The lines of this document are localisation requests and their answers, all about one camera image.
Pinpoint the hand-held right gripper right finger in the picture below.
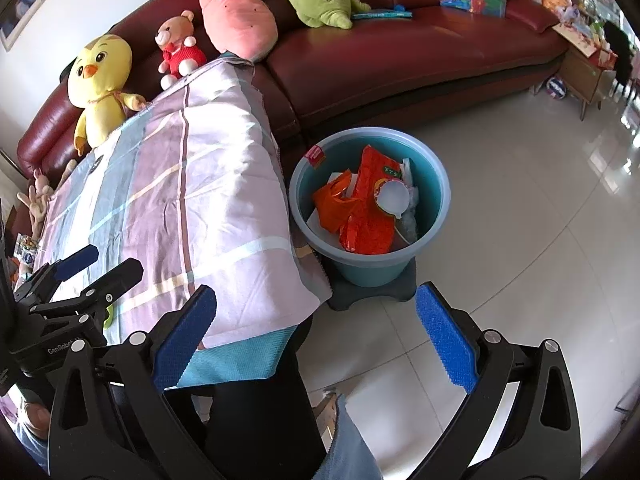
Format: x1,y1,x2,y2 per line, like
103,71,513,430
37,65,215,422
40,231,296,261
405,281,583,480

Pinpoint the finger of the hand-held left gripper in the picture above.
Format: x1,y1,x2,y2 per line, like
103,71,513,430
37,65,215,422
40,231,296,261
30,245,99,292
75,257,145,322

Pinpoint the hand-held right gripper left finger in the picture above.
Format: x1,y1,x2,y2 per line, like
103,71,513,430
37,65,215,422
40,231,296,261
47,285,223,480

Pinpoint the red and yellow snack bag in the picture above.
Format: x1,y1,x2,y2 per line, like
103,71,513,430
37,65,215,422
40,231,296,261
339,145,403,256

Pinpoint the teal plastic bucket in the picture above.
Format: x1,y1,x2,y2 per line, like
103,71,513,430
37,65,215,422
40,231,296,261
288,127,451,288

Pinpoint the person's left hand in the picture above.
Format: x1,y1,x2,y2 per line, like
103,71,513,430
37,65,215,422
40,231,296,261
15,402,51,441

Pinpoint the colourful snack packet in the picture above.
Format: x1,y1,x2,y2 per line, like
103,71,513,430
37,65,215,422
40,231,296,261
15,237,41,271

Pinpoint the beige rabbit plush toy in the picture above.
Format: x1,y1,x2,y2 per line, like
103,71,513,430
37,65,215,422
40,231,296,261
17,160,78,241

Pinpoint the black bucket stand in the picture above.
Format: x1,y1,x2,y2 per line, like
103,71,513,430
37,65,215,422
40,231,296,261
327,260,418,311

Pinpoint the checked pastel tablecloth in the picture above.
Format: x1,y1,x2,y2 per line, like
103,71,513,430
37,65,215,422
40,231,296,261
32,52,333,391

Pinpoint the person's blue jeans leg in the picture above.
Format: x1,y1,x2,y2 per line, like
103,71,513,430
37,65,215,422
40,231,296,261
315,394,383,480

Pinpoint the yellow chick plush toy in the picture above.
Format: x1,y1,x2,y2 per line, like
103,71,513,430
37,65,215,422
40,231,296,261
67,34,148,156

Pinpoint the teddy bear in red clothes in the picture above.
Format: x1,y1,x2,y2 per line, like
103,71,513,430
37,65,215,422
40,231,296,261
154,10,208,91

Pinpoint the blue and white ball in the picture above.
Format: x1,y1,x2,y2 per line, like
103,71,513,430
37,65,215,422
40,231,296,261
544,75,569,102

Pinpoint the pink rabbit plush pillow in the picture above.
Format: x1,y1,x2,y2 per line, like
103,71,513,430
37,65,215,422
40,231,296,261
195,0,278,63

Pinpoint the dark red leather sofa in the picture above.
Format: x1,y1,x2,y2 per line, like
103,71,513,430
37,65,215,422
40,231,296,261
16,0,571,191

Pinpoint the wooden cabinet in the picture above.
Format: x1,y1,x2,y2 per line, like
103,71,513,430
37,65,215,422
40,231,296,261
552,22,621,121

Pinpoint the blue toy ruler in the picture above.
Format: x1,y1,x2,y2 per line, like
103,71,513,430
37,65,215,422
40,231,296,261
350,5,413,21

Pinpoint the pile of colourful toy packets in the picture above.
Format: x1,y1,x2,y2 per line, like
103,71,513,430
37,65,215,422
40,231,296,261
517,0,621,61

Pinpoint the framed wall picture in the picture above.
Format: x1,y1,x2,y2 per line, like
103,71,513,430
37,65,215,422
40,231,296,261
0,0,48,53

